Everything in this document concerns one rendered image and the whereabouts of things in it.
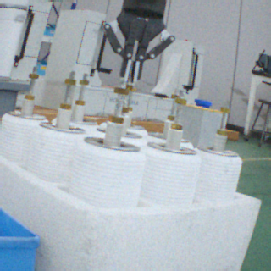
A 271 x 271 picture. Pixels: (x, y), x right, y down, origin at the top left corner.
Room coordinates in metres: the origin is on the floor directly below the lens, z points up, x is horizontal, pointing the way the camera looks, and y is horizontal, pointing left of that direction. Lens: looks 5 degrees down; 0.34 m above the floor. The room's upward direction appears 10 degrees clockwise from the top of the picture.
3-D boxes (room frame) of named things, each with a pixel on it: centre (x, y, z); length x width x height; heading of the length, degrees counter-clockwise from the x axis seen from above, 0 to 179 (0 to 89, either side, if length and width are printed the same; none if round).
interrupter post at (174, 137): (0.78, -0.06, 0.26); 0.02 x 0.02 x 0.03
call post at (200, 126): (1.12, -0.13, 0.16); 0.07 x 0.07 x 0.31; 44
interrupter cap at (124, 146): (0.70, 0.03, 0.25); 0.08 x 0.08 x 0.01
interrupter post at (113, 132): (0.70, 0.03, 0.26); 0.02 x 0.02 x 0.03
